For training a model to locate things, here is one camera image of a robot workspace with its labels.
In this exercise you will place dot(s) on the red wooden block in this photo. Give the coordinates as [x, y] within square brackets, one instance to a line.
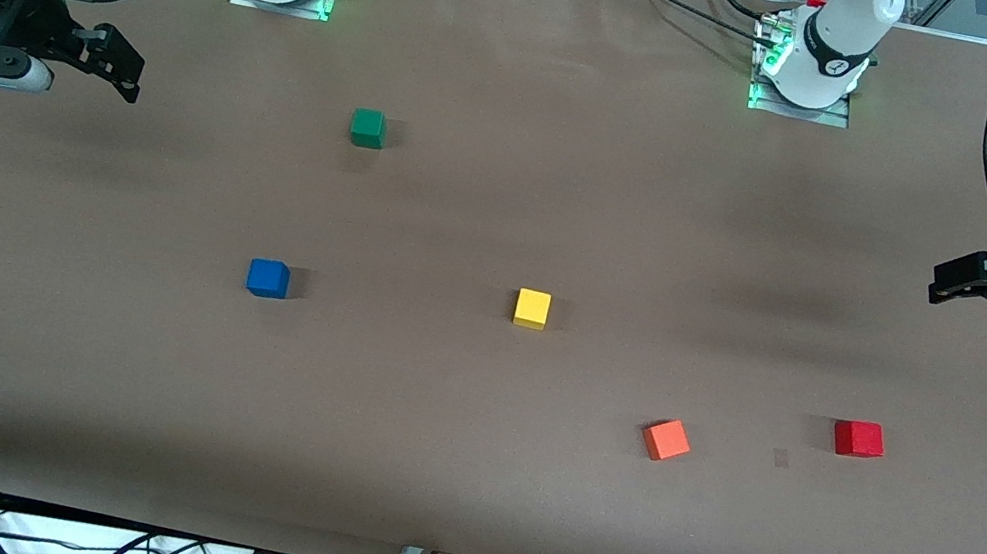
[859, 438]

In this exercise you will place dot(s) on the orange wooden block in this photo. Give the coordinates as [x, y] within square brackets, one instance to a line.
[666, 439]

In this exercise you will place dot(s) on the yellow wooden block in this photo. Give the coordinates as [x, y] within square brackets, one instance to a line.
[532, 308]

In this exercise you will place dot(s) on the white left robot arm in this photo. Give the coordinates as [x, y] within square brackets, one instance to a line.
[841, 34]

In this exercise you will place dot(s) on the green wooden block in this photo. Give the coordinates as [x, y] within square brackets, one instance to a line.
[367, 128]

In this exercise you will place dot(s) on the blue wooden block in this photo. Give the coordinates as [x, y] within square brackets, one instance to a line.
[268, 278]

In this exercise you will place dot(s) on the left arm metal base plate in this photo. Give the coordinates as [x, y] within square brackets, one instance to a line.
[836, 120]

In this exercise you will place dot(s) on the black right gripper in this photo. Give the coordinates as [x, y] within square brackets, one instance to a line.
[33, 21]

